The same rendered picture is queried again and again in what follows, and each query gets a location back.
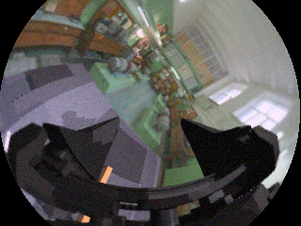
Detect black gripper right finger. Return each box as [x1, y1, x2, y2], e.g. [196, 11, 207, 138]
[181, 118, 252, 177]

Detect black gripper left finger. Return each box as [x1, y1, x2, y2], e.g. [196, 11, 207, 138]
[42, 117, 120, 181]

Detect wooden bed side rail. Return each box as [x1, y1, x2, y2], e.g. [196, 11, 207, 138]
[75, 166, 112, 223]

